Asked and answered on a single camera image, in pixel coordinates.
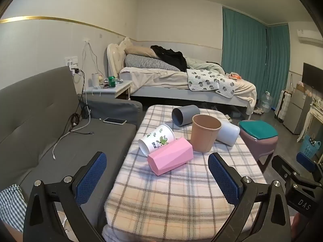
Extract pale blue cup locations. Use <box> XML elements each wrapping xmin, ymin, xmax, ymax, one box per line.
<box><xmin>216</xmin><ymin>121</ymin><xmax>240</xmax><ymax>146</ymax></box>

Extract black cable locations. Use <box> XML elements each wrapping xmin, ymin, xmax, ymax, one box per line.
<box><xmin>69</xmin><ymin>69</ymin><xmax>95</xmax><ymax>135</ymax></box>

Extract leaf-print quilt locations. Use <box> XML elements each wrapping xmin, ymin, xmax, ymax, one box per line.
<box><xmin>187</xmin><ymin>69</ymin><xmax>239</xmax><ymax>99</ymax></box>

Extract checked pillow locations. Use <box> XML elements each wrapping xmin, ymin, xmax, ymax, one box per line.
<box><xmin>125</xmin><ymin>54</ymin><xmax>181</xmax><ymax>71</ymax></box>

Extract grey sofa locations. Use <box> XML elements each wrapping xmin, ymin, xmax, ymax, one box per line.
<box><xmin>0</xmin><ymin>66</ymin><xmax>143</xmax><ymax>232</ymax></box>

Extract grey cup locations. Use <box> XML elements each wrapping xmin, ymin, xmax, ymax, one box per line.
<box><xmin>172</xmin><ymin>105</ymin><xmax>201</xmax><ymax>127</ymax></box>

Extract white air conditioner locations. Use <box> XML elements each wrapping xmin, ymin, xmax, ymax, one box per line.
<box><xmin>296</xmin><ymin>29</ymin><xmax>323</xmax><ymax>45</ymax></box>

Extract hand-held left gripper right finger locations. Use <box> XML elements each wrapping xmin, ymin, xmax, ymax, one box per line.
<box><xmin>208</xmin><ymin>152</ymin><xmax>299</xmax><ymax>242</ymax></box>

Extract purple stool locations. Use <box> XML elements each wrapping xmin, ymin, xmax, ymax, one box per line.
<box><xmin>238</xmin><ymin>128</ymin><xmax>278</xmax><ymax>173</ymax></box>

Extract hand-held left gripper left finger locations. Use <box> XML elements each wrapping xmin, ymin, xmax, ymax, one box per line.
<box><xmin>24</xmin><ymin>151</ymin><xmax>108</xmax><ymax>242</ymax></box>

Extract black clothing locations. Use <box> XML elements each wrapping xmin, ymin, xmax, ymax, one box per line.
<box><xmin>151</xmin><ymin>45</ymin><xmax>188</xmax><ymax>72</ymax></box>

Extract white nightstand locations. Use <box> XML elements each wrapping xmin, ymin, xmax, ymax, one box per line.
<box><xmin>82</xmin><ymin>79</ymin><xmax>133</xmax><ymax>100</ymax></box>

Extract white leaf-print cup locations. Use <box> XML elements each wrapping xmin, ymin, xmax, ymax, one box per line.
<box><xmin>138</xmin><ymin>124</ymin><xmax>176</xmax><ymax>157</ymax></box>

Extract grey cabinet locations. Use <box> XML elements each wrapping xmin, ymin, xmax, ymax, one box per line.
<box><xmin>283</xmin><ymin>89</ymin><xmax>314</xmax><ymax>135</ymax></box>

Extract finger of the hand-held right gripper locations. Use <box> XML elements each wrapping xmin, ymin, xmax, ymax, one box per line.
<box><xmin>296</xmin><ymin>152</ymin><xmax>323</xmax><ymax>180</ymax></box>
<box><xmin>272</xmin><ymin>154</ymin><xmax>299</xmax><ymax>182</ymax></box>

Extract white ornate table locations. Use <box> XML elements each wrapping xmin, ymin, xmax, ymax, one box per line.
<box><xmin>296</xmin><ymin>100</ymin><xmax>323</xmax><ymax>143</ymax></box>

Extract plaid tablecloth table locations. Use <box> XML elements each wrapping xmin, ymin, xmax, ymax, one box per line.
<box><xmin>102</xmin><ymin>104</ymin><xmax>268</xmax><ymax>242</ymax></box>

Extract pink faceted cup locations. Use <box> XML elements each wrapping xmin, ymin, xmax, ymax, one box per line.
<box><xmin>147</xmin><ymin>138</ymin><xmax>194</xmax><ymax>176</ymax></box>

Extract checked shorts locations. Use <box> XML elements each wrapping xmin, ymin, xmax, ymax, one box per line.
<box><xmin>0</xmin><ymin>184</ymin><xmax>27</xmax><ymax>232</ymax></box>

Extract white wall outlet cable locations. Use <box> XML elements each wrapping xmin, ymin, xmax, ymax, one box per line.
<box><xmin>82</xmin><ymin>38</ymin><xmax>102</xmax><ymax>81</ymax></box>

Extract bed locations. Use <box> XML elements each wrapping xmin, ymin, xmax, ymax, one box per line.
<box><xmin>107</xmin><ymin>37</ymin><xmax>258</xmax><ymax>121</ymax></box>

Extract black television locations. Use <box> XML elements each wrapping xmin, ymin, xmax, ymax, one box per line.
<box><xmin>302</xmin><ymin>63</ymin><xmax>323</xmax><ymax>94</ymax></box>

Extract blue basket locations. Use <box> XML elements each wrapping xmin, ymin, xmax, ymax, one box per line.
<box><xmin>299</xmin><ymin>134</ymin><xmax>322</xmax><ymax>161</ymax></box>

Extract brown cup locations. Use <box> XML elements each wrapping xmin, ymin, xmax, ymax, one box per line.
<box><xmin>190</xmin><ymin>114</ymin><xmax>222</xmax><ymax>153</ymax></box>

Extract beige pillow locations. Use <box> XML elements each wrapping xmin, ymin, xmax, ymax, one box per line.
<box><xmin>124</xmin><ymin>46</ymin><xmax>158</xmax><ymax>58</ymax></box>

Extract large water bottle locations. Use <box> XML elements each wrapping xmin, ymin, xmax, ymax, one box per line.
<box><xmin>260</xmin><ymin>91</ymin><xmax>273</xmax><ymax>113</ymax></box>

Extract teal curtain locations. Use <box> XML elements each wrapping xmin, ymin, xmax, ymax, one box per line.
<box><xmin>221</xmin><ymin>7</ymin><xmax>290</xmax><ymax>111</ymax></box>

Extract smartphone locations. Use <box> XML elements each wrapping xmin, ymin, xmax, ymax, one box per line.
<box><xmin>103</xmin><ymin>117</ymin><xmax>127</xmax><ymax>125</ymax></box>

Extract white wall power strip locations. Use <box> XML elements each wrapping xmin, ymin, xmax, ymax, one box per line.
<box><xmin>65</xmin><ymin>56</ymin><xmax>80</xmax><ymax>67</ymax></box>

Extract white suitcase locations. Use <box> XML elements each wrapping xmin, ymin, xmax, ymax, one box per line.
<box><xmin>275</xmin><ymin>89</ymin><xmax>293</xmax><ymax>121</ymax></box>

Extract pale green duvet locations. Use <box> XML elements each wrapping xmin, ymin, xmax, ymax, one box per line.
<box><xmin>186</xmin><ymin>58</ymin><xmax>225</xmax><ymax>75</ymax></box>

